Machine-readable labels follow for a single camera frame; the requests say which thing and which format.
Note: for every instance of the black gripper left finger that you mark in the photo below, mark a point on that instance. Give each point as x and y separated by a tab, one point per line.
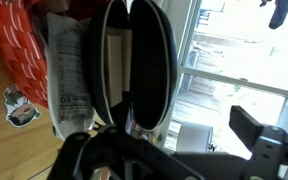
126	158

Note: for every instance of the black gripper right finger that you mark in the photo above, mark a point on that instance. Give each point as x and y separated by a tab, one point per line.
268	145

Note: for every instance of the red woven basket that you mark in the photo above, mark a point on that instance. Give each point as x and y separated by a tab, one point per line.
22	50

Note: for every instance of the white floor lamp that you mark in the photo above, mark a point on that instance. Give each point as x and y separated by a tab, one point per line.
194	137

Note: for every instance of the wooden table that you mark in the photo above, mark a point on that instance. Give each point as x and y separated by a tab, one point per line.
26	153

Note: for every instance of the cartoon character sticker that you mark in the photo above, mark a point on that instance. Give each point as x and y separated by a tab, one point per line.
19	110

